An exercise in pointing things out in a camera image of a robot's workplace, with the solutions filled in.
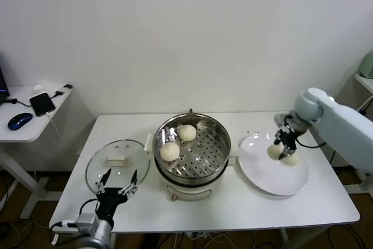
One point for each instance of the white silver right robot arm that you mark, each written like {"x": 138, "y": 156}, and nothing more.
{"x": 344, "y": 123}

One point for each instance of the black smartphone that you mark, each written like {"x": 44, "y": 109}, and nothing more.
{"x": 43, "y": 103}

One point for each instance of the white steamed baozi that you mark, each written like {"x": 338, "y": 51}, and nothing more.
{"x": 170, "y": 152}
{"x": 187, "y": 132}
{"x": 273, "y": 152}
{"x": 292, "y": 161}

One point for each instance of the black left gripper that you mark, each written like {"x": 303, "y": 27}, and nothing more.
{"x": 112, "y": 201}

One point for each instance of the white electric cooker base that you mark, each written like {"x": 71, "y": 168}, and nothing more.
{"x": 189, "y": 192}

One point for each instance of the small white earbuds case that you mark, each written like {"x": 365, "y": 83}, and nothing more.
{"x": 38, "y": 87}

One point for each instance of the pale green appliance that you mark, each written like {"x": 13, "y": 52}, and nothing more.
{"x": 367, "y": 66}

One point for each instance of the white power strip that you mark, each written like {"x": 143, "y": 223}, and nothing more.
{"x": 198, "y": 235}

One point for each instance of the white round plate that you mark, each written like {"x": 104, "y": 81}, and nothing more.
{"x": 256, "y": 167}

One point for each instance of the white side desk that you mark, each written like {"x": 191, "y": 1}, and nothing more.
{"x": 26, "y": 135}

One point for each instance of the dark laptop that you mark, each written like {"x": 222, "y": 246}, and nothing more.
{"x": 3, "y": 85}

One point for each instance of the stainless steel steamer pot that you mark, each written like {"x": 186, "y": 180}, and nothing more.
{"x": 201, "y": 155}

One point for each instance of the black usb adapter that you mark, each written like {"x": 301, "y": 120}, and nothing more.
{"x": 67, "y": 86}

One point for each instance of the white shelf board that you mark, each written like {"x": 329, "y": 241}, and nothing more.
{"x": 367, "y": 84}

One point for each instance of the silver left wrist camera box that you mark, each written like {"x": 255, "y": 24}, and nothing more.
{"x": 87, "y": 222}

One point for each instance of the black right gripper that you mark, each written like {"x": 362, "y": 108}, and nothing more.
{"x": 288, "y": 136}

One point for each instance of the blue computer mouse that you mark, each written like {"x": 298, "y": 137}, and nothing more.
{"x": 20, "y": 120}

